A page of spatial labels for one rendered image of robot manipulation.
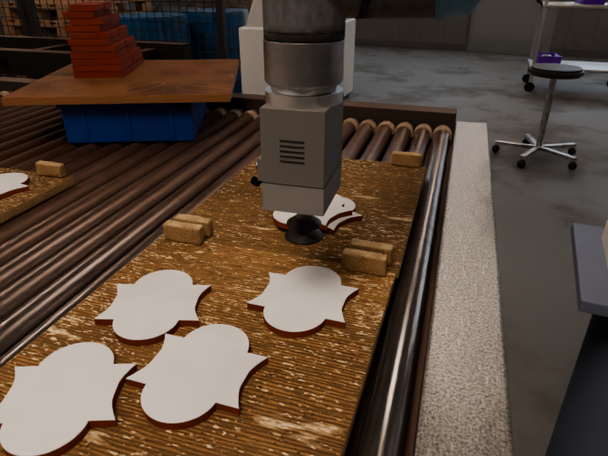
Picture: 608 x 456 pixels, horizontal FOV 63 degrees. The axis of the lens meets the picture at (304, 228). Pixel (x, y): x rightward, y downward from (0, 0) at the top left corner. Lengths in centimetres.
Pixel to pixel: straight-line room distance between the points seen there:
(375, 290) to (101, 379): 32
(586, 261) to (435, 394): 46
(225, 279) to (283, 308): 11
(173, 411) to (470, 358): 31
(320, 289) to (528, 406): 138
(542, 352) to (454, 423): 164
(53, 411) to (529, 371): 175
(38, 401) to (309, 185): 31
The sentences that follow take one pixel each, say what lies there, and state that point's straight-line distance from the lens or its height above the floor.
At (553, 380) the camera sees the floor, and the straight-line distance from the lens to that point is 204.
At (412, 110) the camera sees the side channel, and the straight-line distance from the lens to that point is 142.
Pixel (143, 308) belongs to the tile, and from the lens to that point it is 60.
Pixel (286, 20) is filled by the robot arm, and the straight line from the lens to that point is 45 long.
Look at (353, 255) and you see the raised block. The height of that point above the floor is 96.
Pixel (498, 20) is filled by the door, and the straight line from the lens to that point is 973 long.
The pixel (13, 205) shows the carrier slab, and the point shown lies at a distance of 97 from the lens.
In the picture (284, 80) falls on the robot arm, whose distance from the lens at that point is 46.
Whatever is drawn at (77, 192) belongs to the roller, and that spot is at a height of 92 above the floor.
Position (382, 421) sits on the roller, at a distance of 50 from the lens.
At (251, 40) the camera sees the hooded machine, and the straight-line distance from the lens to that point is 446.
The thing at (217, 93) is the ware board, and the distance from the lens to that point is 118.
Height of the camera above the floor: 129
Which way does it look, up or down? 27 degrees down
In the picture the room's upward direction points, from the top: straight up
